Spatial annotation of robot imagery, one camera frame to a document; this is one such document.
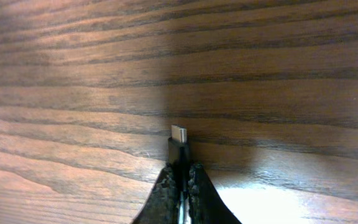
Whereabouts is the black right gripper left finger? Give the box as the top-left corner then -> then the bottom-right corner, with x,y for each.
132,164 -> 179,224

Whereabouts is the black USB charging cable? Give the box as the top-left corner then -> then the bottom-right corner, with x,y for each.
167,124 -> 192,224

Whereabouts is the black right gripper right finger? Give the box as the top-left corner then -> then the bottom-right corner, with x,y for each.
188,163 -> 241,224

